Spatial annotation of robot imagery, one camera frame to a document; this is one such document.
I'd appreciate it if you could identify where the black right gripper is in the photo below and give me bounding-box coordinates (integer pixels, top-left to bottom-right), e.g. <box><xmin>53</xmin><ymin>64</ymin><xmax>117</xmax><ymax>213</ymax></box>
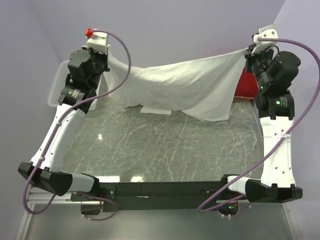
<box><xmin>245</xmin><ymin>43</ymin><xmax>275</xmax><ymax>90</ymax></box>

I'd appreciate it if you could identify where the white t shirt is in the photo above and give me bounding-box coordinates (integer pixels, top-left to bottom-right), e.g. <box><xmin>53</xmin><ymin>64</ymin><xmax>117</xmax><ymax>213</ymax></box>
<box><xmin>105</xmin><ymin>49</ymin><xmax>245</xmax><ymax>122</ymax></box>

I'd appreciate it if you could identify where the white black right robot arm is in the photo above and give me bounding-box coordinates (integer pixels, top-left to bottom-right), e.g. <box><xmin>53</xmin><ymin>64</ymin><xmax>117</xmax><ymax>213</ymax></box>
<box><xmin>219</xmin><ymin>44</ymin><xmax>303</xmax><ymax>203</ymax></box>

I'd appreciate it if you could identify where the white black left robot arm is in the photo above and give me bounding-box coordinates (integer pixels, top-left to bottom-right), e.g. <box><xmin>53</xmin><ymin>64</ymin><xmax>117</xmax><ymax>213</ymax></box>
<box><xmin>18</xmin><ymin>46</ymin><xmax>110</xmax><ymax>201</ymax></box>

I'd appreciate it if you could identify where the folded red t shirt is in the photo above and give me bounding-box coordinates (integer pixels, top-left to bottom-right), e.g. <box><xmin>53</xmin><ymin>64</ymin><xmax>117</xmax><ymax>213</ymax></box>
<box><xmin>234</xmin><ymin>68</ymin><xmax>259</xmax><ymax>99</ymax></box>

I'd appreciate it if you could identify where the white plastic basket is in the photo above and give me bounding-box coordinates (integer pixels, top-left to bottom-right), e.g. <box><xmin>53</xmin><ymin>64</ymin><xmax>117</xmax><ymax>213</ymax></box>
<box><xmin>47</xmin><ymin>60</ymin><xmax>104</xmax><ymax>111</ymax></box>

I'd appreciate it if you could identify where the black base crossbar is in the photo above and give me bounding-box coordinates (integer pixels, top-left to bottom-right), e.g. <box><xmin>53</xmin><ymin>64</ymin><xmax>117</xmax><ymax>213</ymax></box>
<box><xmin>70</xmin><ymin>181</ymin><xmax>222</xmax><ymax>211</ymax></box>

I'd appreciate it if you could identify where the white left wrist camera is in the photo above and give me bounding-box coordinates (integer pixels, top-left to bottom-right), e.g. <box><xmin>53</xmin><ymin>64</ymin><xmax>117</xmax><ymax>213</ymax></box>
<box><xmin>85</xmin><ymin>28</ymin><xmax>109</xmax><ymax>54</ymax></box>

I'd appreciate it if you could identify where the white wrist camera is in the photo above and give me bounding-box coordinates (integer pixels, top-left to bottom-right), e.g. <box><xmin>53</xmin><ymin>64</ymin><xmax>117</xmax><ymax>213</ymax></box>
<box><xmin>251</xmin><ymin>24</ymin><xmax>278</xmax><ymax>56</ymax></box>
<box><xmin>85</xmin><ymin>28</ymin><xmax>109</xmax><ymax>54</ymax></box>

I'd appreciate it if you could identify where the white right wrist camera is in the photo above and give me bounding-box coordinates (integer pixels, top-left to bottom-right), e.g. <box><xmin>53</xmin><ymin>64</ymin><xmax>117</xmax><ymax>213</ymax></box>
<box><xmin>251</xmin><ymin>24</ymin><xmax>278</xmax><ymax>56</ymax></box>

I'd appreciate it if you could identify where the aluminium rail frame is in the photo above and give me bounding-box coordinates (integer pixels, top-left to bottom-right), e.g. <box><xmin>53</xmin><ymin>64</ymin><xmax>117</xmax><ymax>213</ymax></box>
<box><xmin>14</xmin><ymin>184</ymin><xmax>302</xmax><ymax>240</ymax></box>

